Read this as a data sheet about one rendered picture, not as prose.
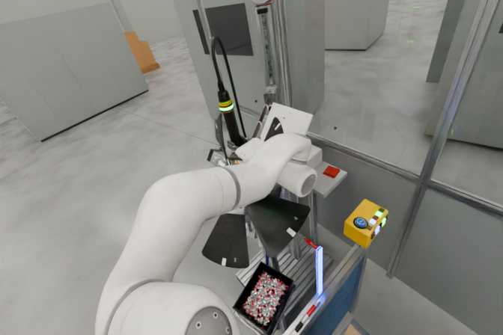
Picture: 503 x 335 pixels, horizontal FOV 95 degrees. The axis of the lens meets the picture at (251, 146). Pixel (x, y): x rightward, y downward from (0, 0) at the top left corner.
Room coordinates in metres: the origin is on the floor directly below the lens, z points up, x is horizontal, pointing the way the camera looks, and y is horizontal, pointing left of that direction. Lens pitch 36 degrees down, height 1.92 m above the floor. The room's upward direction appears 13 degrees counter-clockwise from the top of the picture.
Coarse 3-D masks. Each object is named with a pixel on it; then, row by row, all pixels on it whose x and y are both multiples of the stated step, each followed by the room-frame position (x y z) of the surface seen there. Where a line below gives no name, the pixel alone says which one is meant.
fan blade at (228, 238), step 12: (228, 216) 0.67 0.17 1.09; (240, 216) 0.67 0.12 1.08; (216, 228) 0.65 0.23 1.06; (228, 228) 0.64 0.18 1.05; (240, 228) 0.64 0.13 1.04; (216, 240) 0.62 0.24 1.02; (228, 240) 0.61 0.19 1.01; (240, 240) 0.60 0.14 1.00; (204, 252) 0.61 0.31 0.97; (216, 252) 0.59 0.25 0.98; (228, 252) 0.58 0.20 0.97; (240, 252) 0.57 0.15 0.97; (228, 264) 0.54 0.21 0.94; (240, 264) 0.53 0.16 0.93
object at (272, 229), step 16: (256, 208) 0.61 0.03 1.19; (272, 208) 0.58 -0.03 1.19; (288, 208) 0.56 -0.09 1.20; (304, 208) 0.54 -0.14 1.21; (256, 224) 0.54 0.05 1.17; (272, 224) 0.52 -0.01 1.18; (288, 224) 0.50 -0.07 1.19; (272, 240) 0.47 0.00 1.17; (288, 240) 0.45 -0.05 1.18; (272, 256) 0.42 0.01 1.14
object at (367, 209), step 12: (360, 204) 0.60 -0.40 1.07; (372, 204) 0.59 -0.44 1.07; (360, 216) 0.55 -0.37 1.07; (372, 216) 0.53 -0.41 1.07; (384, 216) 0.52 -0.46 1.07; (348, 228) 0.52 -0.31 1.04; (360, 228) 0.49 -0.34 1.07; (372, 228) 0.48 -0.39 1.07; (360, 240) 0.48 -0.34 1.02; (372, 240) 0.48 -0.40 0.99
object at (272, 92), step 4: (268, 88) 1.29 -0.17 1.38; (272, 88) 1.27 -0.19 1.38; (276, 88) 1.26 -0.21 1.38; (264, 92) 1.25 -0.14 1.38; (268, 92) 1.23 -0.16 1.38; (272, 92) 1.22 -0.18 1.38; (276, 92) 1.24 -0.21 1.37; (264, 96) 1.23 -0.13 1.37; (268, 96) 1.22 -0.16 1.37; (272, 96) 1.21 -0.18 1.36; (276, 96) 1.22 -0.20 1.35; (264, 100) 1.23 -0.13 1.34; (272, 100) 1.21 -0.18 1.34; (276, 100) 1.21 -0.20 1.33
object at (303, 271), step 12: (300, 240) 1.09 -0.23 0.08; (288, 252) 1.01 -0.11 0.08; (312, 252) 0.96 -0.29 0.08; (324, 252) 0.94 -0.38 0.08; (252, 264) 0.97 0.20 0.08; (288, 264) 0.91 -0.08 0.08; (300, 264) 0.89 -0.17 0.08; (312, 264) 0.87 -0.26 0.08; (324, 264) 0.86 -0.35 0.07; (240, 276) 0.90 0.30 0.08; (288, 276) 0.83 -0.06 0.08; (300, 276) 0.82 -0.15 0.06; (312, 276) 0.79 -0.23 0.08; (300, 288) 0.73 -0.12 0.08; (312, 288) 0.74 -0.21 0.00; (300, 300) 0.67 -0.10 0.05; (288, 312) 0.60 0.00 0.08
